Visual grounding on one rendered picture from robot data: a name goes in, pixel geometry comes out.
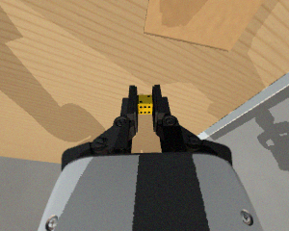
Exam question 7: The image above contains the tan square mat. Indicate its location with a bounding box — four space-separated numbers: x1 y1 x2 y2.
144 0 264 51

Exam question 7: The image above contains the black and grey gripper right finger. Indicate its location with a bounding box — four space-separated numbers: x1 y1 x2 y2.
152 85 232 165

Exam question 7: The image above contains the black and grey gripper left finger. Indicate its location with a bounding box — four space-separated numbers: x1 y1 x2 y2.
62 85 138 171

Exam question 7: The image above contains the yellow die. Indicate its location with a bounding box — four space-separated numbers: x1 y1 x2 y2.
138 94 153 115

